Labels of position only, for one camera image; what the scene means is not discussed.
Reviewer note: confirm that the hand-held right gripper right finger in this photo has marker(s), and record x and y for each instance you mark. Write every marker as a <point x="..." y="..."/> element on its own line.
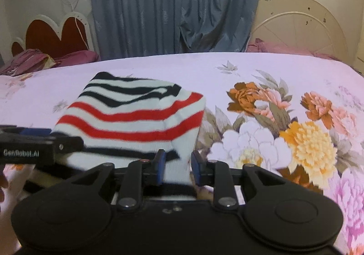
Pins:
<point x="196" y="168"/>

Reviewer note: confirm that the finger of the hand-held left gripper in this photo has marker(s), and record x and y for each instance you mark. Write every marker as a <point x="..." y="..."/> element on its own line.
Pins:
<point x="37" y="132"/>
<point x="69" y="146"/>

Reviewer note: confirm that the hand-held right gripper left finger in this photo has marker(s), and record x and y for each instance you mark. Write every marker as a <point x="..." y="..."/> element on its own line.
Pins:
<point x="160" y="166"/>

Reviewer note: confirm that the striped red black white sweater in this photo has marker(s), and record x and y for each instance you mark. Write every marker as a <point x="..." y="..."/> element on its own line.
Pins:
<point x="130" y="118"/>

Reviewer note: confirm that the person's left hand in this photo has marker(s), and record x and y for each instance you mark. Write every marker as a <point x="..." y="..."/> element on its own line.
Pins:
<point x="2" y="186"/>

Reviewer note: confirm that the folded purple quilt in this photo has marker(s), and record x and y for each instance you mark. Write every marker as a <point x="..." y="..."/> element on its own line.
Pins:
<point x="25" y="63"/>

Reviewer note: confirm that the purple pillow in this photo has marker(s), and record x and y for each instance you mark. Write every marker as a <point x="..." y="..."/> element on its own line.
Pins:
<point x="79" y="57"/>

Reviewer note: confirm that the pink floral bedsheet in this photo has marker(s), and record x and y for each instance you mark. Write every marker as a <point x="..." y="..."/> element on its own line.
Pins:
<point x="199" y="72"/>

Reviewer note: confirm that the red heart-shaped headboard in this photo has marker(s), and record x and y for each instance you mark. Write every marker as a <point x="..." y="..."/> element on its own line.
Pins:
<point x="68" y="33"/>

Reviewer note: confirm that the pink crumpled cloth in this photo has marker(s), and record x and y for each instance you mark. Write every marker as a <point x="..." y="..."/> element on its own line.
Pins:
<point x="273" y="47"/>

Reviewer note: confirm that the blue grey curtain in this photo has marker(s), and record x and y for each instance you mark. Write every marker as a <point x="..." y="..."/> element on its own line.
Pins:
<point x="170" y="4"/>

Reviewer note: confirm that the cream round headboard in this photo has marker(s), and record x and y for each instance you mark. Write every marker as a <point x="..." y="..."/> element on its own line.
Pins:
<point x="298" y="21"/>

